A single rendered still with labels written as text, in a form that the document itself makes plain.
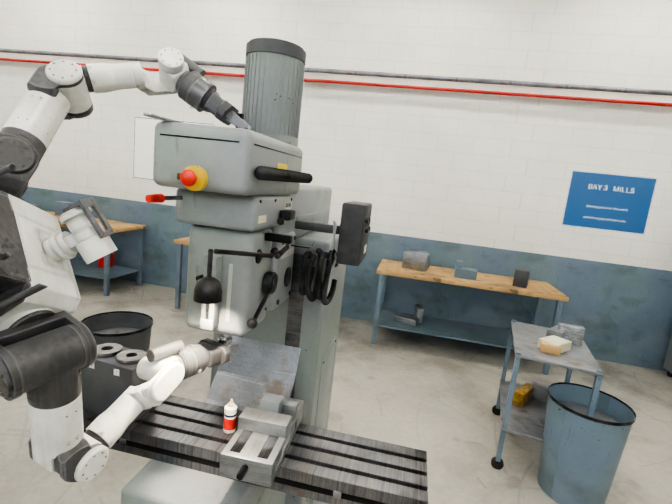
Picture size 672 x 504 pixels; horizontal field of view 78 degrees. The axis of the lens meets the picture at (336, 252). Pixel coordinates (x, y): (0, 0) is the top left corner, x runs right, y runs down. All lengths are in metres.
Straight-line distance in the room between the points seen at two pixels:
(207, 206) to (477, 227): 4.53
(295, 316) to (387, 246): 3.83
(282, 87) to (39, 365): 1.01
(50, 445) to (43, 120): 0.71
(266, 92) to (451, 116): 4.17
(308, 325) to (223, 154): 0.85
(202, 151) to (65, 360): 0.53
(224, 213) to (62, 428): 0.59
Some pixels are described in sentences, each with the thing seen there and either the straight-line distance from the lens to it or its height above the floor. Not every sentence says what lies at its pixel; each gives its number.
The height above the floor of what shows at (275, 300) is 1.38.
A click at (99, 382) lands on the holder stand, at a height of 1.07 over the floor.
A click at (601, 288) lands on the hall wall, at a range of 5.89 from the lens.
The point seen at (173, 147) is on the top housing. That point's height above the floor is 1.83.
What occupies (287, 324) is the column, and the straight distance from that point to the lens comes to 1.69.
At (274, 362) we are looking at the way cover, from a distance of 1.73.
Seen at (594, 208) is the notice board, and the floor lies 1.81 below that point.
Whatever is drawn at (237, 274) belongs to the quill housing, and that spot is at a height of 1.50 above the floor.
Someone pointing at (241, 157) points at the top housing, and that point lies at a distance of 1.03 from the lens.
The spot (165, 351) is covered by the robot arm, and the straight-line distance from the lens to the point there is 1.22.
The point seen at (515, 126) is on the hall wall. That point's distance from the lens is 5.52.
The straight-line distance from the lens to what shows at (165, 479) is 1.47.
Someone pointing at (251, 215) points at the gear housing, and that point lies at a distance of 1.12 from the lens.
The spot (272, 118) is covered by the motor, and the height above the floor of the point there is 1.97.
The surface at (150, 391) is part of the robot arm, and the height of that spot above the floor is 1.23.
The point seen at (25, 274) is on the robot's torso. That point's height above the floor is 1.56.
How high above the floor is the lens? 1.79
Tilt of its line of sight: 10 degrees down
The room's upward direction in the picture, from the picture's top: 6 degrees clockwise
